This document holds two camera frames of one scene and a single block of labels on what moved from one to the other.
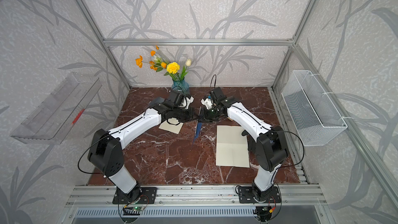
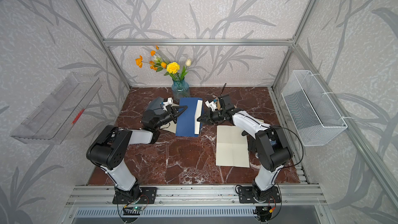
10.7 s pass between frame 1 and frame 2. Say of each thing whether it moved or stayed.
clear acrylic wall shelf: stayed
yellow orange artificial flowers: stayed
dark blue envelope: moved
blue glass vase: stayed
